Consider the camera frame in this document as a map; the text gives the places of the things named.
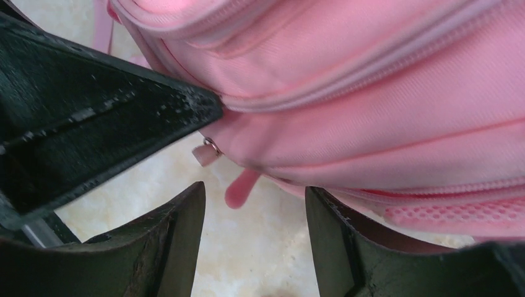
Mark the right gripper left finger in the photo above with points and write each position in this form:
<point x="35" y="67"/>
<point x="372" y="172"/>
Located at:
<point x="153" y="255"/>

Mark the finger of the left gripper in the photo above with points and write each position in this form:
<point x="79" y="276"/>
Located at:
<point x="73" y="118"/>

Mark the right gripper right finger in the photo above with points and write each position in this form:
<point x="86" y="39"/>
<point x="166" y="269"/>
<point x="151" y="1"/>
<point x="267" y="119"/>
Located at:
<point x="356" y="256"/>

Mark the pink student backpack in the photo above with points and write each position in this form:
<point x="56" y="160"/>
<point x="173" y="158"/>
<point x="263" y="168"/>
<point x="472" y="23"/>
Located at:
<point x="411" y="110"/>

